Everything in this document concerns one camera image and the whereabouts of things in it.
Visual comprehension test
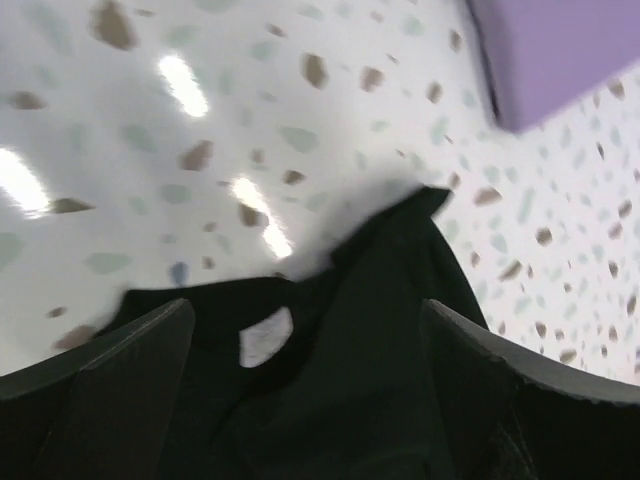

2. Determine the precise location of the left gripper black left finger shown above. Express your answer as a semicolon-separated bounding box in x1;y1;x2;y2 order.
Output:
1;299;195;480

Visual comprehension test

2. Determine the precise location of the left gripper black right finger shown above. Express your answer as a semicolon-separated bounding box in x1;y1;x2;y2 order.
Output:
420;300;639;479

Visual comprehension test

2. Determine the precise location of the black t shirt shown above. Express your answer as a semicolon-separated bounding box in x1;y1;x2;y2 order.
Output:
104;187;485;479

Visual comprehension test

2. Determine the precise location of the folded lavender t shirt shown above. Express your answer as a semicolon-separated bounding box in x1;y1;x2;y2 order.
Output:
467;0;639;133

